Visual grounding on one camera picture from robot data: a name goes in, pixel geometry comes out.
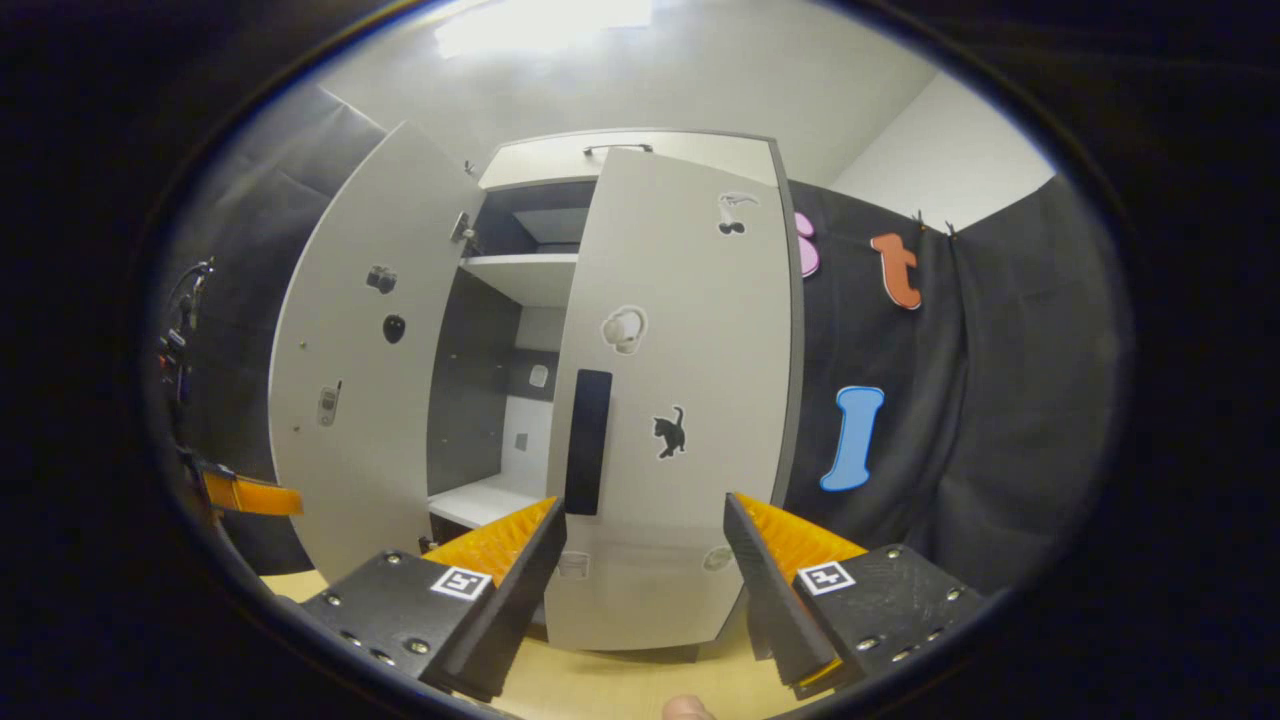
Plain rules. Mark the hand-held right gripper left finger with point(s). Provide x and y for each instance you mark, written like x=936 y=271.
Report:
x=515 y=600

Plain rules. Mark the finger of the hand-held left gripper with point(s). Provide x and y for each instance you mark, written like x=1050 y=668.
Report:
x=250 y=493

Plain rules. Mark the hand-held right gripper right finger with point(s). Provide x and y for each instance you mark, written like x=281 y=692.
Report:
x=770 y=600

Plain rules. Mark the grey cabinet door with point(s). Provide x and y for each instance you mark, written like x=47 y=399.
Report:
x=700 y=350
x=400 y=450

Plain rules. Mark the grey cabinet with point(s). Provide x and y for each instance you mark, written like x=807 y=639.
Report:
x=480 y=350

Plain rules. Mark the white cabinet shelf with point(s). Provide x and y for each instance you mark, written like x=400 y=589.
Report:
x=480 y=505
x=520 y=280

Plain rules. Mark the metal door hinge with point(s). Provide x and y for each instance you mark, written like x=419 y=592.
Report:
x=462 y=230

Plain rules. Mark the black backdrop cloth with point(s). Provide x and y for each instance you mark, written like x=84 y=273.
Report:
x=1000 y=400

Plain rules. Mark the ceiling light panel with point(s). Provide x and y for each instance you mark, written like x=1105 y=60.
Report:
x=540 y=25

